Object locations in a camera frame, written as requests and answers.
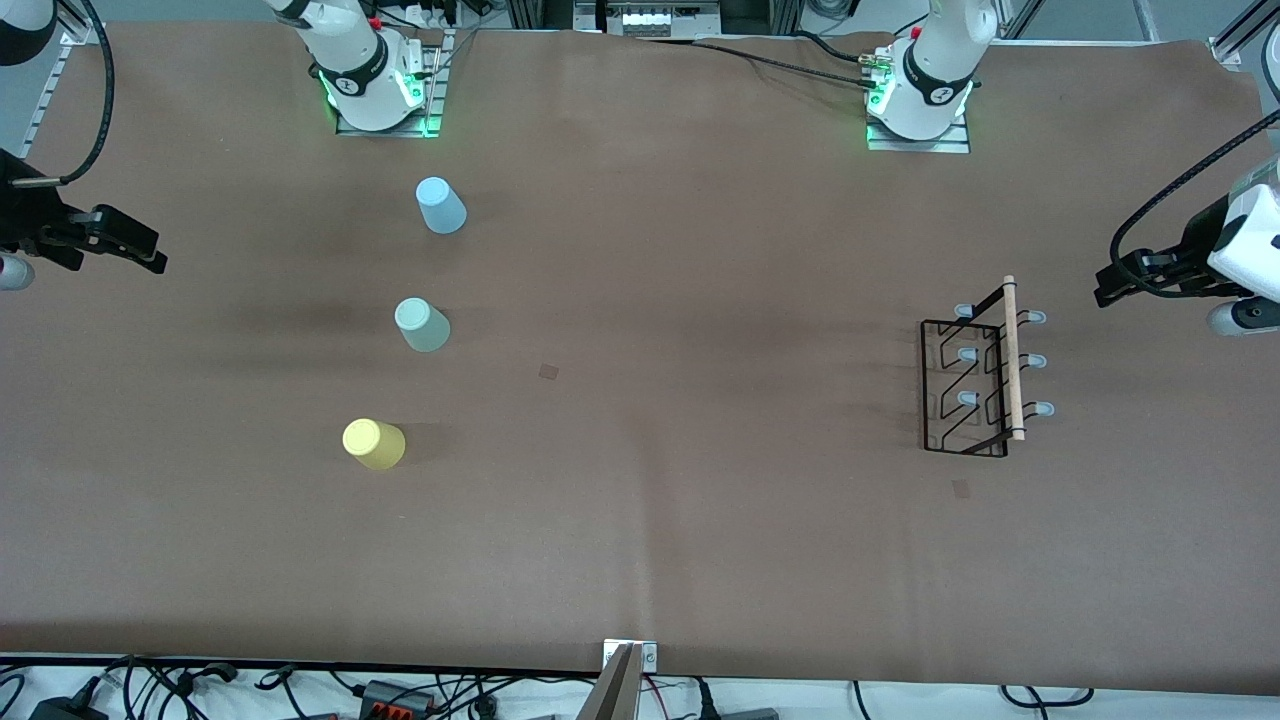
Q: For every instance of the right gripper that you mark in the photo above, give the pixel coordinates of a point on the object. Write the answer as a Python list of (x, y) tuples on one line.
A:
[(22, 216)]

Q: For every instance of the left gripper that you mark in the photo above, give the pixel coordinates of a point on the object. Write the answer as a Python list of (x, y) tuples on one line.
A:
[(1192, 245)]

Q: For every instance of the pale green plastic cup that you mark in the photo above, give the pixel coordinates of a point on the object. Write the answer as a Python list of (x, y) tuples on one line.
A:
[(422, 325)]

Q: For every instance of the yellow plastic cup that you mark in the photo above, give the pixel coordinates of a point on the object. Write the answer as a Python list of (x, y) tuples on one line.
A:
[(373, 444)]

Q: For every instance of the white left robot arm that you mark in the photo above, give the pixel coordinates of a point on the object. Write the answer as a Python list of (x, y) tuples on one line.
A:
[(940, 60)]

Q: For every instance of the light blue plastic cup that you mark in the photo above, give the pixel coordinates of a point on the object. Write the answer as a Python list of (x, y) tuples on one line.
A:
[(440, 205)]

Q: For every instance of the black power adapter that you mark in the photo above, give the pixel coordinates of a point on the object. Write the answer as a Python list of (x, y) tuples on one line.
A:
[(65, 710)]

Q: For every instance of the brown paper table cover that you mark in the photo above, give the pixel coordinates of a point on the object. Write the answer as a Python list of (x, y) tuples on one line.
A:
[(700, 550)]

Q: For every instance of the black orange power strip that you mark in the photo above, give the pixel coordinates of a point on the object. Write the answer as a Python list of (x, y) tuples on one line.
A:
[(395, 697)]

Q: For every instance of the grey control box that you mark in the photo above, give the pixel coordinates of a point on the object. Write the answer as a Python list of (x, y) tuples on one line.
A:
[(650, 18)]

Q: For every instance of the grey aluminium bar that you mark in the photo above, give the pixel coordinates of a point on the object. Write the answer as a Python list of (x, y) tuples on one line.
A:
[(612, 695)]

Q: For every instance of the aluminium frame rail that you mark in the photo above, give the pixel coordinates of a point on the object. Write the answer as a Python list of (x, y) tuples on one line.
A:
[(45, 110), (1235, 40)]

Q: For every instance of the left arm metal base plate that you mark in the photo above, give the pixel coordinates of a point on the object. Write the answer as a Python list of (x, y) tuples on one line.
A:
[(920, 145)]

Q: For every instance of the silver metal mounting bracket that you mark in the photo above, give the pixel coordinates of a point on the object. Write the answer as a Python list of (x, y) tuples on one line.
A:
[(648, 655)]

